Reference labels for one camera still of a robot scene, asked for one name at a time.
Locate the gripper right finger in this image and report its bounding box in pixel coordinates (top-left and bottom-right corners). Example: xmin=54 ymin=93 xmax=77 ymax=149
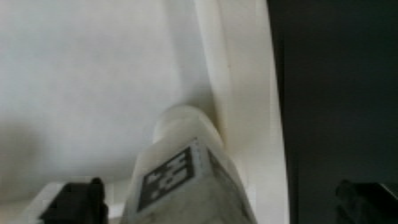
xmin=336 ymin=180 xmax=398 ymax=224

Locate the white leg with tag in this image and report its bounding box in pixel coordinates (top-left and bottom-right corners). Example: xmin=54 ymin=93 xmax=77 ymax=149
xmin=121 ymin=105 xmax=258 ymax=224

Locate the white square tabletop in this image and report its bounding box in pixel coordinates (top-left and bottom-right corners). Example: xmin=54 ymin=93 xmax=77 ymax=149
xmin=0 ymin=0 xmax=290 ymax=224

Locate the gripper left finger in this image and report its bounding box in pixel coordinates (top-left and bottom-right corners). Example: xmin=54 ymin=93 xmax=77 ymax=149
xmin=24 ymin=178 xmax=109 ymax=224

